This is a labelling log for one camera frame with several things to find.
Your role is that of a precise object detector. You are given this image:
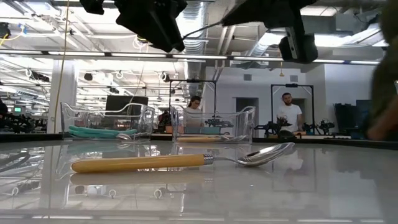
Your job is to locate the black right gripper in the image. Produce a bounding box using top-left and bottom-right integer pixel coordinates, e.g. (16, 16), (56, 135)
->
(222, 0), (318, 65)

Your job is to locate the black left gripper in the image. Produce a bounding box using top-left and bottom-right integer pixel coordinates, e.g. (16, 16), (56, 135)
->
(114, 0), (188, 53)

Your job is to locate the silver spoon orange handle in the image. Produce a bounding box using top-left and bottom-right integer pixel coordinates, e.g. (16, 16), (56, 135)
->
(70, 142), (296, 174)
(214, 134), (249, 142)
(176, 136), (237, 144)

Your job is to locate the long ceiling light bar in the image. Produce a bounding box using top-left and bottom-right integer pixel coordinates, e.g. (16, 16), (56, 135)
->
(0, 49), (385, 67)

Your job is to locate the black monitor screen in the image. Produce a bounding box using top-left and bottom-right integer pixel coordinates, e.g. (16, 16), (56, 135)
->
(105, 95), (149, 116)

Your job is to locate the white column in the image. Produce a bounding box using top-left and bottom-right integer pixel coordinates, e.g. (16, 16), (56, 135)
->
(46, 58), (80, 134)

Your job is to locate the clear plastic bin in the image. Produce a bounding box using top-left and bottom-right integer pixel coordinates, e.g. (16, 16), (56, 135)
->
(60, 101), (155, 142)
(170, 105), (256, 144)

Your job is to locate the black equipment rack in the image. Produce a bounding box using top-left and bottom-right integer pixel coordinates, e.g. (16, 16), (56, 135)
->
(334, 99), (376, 140)

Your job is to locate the silver ventilation duct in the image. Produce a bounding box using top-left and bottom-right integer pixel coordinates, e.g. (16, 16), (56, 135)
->
(248, 27), (282, 62)
(182, 0), (210, 106)

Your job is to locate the black metal stand frame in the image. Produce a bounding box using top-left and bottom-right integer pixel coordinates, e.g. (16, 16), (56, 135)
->
(169, 79), (218, 108)
(270, 83), (315, 133)

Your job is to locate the yellow cable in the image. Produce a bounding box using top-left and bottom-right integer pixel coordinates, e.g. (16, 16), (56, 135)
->
(53, 0), (71, 134)

